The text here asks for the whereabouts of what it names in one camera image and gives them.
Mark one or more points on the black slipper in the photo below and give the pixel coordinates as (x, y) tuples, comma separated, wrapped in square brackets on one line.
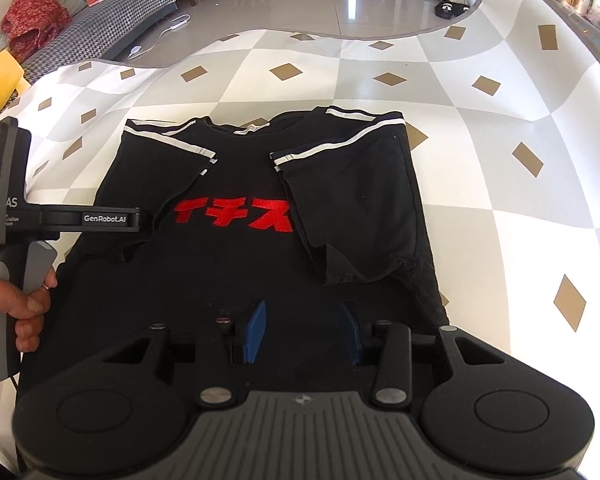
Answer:
[(462, 7), (445, 8)]

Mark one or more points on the white power strip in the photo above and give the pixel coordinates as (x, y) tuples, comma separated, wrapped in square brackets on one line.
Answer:
[(181, 20)]

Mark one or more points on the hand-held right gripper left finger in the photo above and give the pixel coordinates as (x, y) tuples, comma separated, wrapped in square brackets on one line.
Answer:
[(255, 332)]

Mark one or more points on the checkered table cover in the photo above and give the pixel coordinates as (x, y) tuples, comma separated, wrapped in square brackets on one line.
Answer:
[(480, 210)]

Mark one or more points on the houndstooth sofa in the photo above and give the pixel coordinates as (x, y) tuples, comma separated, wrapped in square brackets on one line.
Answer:
[(105, 15)]

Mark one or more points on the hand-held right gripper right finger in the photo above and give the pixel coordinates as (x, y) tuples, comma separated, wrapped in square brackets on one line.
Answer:
[(352, 332)]

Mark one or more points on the black t-shirt red lettering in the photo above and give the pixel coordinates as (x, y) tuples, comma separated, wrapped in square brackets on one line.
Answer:
[(230, 270)]

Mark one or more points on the red patterned cloth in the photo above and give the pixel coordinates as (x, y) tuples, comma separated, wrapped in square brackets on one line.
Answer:
[(35, 15)]

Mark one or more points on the person's left hand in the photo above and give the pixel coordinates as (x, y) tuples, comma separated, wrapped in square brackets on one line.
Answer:
[(10, 300)]

